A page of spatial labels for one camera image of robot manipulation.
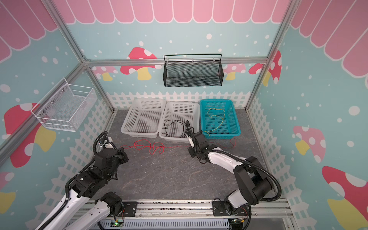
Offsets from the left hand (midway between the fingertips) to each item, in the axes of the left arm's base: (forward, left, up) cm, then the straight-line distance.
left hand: (123, 150), depth 74 cm
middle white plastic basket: (+33, -22, -20) cm, 44 cm away
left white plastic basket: (+40, +2, -20) cm, 44 cm away
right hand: (+11, -37, -14) cm, 41 cm away
